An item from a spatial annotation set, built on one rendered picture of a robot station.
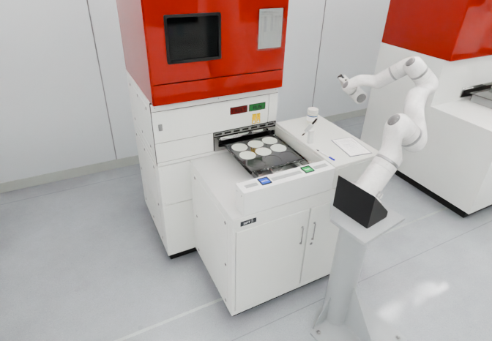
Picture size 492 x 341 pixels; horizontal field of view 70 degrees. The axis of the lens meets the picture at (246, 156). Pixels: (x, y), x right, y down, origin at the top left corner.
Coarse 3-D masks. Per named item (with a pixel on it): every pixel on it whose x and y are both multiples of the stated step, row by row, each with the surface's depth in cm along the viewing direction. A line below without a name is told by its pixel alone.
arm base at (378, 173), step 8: (376, 160) 171; (384, 160) 169; (368, 168) 172; (376, 168) 169; (384, 168) 168; (392, 168) 168; (360, 176) 174; (368, 176) 170; (376, 176) 168; (384, 176) 168; (360, 184) 170; (368, 184) 168; (376, 184) 168; (384, 184) 170; (368, 192) 164; (376, 192) 169
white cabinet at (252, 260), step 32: (192, 192) 232; (224, 224) 184; (256, 224) 182; (288, 224) 193; (320, 224) 207; (224, 256) 196; (256, 256) 193; (288, 256) 207; (320, 256) 223; (224, 288) 210; (256, 288) 207; (288, 288) 224
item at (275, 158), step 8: (264, 136) 233; (272, 136) 233; (232, 144) 222; (264, 144) 223; (272, 144) 223; (240, 152) 213; (272, 152) 214; (280, 152) 215; (288, 152) 215; (240, 160) 206; (248, 160) 205; (256, 160) 206; (264, 160) 206; (272, 160) 206; (280, 160) 207; (288, 160) 207; (248, 168) 198; (256, 168) 198
